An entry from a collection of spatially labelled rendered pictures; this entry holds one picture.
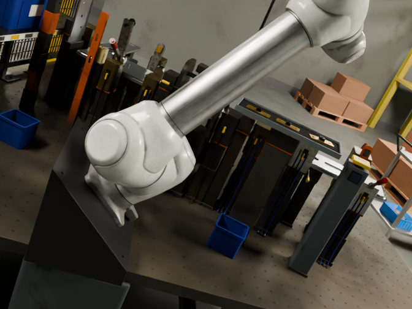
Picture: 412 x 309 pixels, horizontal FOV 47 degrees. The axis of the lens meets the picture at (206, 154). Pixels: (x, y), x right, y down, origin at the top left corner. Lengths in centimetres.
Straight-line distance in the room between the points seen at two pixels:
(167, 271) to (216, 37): 518
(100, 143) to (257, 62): 40
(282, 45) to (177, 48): 532
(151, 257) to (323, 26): 82
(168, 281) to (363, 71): 746
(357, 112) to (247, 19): 252
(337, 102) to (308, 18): 649
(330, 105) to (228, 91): 646
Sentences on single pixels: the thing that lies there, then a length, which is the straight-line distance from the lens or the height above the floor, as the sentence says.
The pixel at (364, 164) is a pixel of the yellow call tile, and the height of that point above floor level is 116.
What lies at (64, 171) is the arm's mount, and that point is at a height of 96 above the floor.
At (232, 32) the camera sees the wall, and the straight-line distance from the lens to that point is 641.
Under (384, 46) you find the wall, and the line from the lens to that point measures 861.
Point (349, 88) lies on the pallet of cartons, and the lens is 801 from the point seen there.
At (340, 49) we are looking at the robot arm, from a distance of 127.
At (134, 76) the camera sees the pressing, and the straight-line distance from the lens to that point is 195.
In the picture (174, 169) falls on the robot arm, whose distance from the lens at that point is 125.
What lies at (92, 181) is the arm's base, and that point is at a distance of 128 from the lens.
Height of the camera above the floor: 155
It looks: 22 degrees down
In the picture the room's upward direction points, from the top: 24 degrees clockwise
